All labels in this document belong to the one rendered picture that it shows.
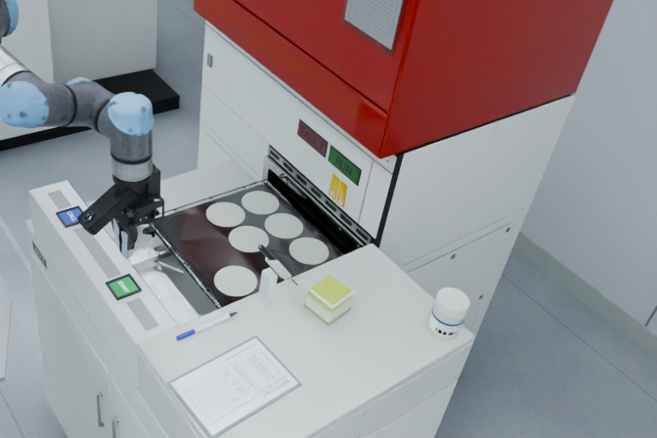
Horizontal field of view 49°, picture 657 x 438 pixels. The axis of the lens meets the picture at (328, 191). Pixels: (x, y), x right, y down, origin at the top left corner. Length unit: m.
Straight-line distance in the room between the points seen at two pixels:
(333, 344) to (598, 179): 1.85
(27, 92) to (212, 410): 0.64
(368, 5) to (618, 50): 1.62
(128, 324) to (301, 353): 0.35
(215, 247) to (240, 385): 0.47
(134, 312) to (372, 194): 0.60
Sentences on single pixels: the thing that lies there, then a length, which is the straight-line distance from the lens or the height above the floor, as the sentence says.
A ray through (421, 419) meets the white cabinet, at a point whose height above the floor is 0.73.
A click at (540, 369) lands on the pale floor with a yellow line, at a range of 3.02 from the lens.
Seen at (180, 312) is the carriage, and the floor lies 0.88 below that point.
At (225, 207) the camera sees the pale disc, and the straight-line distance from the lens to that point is 1.91.
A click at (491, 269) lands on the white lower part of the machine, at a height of 0.59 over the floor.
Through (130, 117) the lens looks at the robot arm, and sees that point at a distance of 1.30.
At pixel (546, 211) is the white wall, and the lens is 3.34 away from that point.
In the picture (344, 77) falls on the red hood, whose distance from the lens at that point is 1.62.
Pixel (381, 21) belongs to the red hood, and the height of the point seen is 1.52.
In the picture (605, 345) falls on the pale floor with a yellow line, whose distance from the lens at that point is 3.26.
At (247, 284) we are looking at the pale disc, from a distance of 1.70.
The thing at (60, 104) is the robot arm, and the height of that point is 1.41.
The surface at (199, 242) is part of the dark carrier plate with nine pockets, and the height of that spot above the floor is 0.90.
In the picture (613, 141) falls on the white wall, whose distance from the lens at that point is 3.07.
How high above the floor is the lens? 2.10
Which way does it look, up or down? 37 degrees down
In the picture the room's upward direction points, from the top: 11 degrees clockwise
